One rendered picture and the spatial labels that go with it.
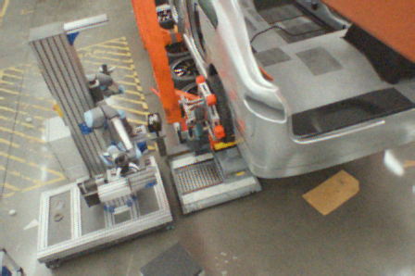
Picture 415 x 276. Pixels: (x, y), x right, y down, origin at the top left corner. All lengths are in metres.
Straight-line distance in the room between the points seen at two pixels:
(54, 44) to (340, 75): 2.50
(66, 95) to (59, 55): 0.34
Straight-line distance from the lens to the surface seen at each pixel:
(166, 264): 3.23
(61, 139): 3.27
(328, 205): 3.90
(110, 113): 2.97
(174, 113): 4.09
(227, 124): 3.38
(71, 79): 3.04
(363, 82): 3.84
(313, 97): 3.61
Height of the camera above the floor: 3.01
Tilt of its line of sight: 39 degrees down
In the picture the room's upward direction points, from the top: 11 degrees counter-clockwise
